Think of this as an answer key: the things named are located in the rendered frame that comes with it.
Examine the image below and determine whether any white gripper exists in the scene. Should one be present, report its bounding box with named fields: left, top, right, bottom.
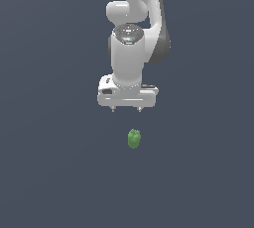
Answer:
left=96, top=73, right=160, bottom=113

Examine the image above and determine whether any green bell pepper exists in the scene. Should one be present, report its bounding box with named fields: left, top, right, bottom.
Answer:
left=127, top=128, right=142, bottom=150

